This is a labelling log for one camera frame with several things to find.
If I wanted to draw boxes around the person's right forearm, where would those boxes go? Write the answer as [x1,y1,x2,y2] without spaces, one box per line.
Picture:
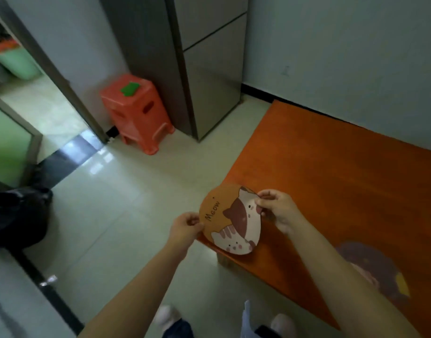
[288,216,422,338]

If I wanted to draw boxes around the black bag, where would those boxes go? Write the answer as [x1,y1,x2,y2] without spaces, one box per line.
[0,186,53,249]

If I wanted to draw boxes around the grey refrigerator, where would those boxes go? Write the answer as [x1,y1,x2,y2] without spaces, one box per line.
[99,0,250,142]

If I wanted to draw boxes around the green plastic bin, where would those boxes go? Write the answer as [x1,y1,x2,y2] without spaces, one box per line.
[0,47,43,81]

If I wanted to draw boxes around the white door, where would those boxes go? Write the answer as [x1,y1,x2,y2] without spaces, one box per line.
[0,247,85,338]

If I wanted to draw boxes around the person's shoe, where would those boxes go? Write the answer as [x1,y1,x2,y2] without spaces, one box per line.
[271,314,297,338]
[154,305,182,335]

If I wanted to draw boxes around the person's right shoe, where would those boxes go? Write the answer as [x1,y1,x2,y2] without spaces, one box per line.
[271,314,297,338]

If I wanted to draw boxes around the person's right hand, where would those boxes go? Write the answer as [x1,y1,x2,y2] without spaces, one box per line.
[254,189,305,235]

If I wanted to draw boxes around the person's left shoe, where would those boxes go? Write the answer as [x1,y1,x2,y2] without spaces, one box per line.
[154,305,182,335]

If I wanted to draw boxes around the person's left hand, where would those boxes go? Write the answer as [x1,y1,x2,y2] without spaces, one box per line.
[166,212,205,258]

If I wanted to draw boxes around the person's left forearm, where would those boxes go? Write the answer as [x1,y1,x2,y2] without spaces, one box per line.
[78,243,188,338]

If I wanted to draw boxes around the round cat print mat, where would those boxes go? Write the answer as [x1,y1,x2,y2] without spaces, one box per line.
[199,184,264,256]

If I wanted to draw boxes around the grey door frame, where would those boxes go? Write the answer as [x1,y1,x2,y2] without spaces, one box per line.
[0,0,110,145]

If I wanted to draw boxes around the round dark print mat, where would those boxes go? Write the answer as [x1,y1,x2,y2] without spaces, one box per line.
[335,242,411,307]

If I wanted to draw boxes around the green cloth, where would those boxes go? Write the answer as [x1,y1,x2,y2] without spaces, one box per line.
[121,82,141,97]

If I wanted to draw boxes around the orange plastic stool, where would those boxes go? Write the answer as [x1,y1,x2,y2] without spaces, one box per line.
[99,74,175,156]

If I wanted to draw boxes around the glass sliding door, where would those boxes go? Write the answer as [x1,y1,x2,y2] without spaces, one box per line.
[0,93,43,188]

